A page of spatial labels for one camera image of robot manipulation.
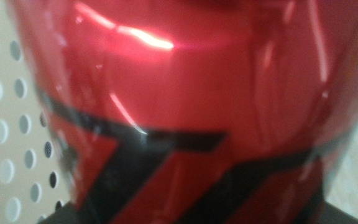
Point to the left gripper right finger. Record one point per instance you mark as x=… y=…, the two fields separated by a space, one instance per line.
x=337 y=216

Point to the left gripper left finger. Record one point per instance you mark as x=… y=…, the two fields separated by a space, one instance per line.
x=67 y=216

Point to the red soda can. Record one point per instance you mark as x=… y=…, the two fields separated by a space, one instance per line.
x=182 y=93

